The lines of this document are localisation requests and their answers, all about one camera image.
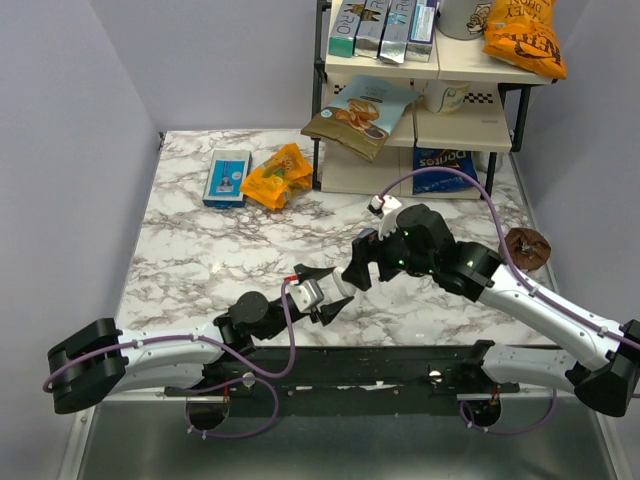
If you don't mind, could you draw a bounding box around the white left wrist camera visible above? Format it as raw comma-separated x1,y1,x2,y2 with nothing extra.
289,280,325,313

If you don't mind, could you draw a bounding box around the white earbud case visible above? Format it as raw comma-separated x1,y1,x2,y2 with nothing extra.
332,267,356,297

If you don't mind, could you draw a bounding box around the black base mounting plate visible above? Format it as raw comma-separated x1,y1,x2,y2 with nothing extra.
164,342,521,417

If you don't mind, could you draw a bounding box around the orange snack bag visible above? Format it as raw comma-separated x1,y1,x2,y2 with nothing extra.
240,143,313,210

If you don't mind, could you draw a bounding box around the white mug on shelf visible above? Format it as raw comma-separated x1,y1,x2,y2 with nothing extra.
424,80,470,114

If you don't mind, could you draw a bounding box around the blue razor box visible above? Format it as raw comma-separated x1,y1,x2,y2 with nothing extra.
202,149,252,209

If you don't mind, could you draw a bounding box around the blue Doritos bag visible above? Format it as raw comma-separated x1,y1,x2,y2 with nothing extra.
412,147,478,194

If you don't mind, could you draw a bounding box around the teal toothpaste box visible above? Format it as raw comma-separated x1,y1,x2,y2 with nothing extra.
328,1,366,58

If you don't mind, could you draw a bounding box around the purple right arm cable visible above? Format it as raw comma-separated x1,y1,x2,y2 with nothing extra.
375,167,640,351

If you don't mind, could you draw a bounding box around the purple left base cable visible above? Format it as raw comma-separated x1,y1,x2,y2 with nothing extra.
185,375,281,440

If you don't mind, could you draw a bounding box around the white printed cup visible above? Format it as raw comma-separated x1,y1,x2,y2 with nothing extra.
436,0,494,40

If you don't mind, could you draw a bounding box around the black beige shelf rack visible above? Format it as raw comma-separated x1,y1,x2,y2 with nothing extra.
312,1,551,194

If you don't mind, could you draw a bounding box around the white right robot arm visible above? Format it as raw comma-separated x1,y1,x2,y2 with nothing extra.
340,205,639,417

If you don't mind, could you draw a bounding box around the orange honey dijon chip bag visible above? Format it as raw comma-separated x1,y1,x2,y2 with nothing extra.
483,0,567,80

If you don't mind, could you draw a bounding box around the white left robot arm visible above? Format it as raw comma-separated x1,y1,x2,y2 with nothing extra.
43,264,356,414

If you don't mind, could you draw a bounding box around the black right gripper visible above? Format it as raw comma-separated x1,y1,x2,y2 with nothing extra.
342,216,436,289

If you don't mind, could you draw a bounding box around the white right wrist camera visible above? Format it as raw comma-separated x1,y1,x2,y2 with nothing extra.
368,195,403,240

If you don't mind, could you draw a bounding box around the blue white box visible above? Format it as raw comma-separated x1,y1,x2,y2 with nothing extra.
406,0,439,62

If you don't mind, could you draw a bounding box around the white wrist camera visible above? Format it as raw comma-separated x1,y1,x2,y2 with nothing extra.
289,280,325,313
368,195,403,240

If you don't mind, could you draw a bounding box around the teal gold chip bag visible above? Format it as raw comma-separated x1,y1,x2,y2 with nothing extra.
301,75,420,162

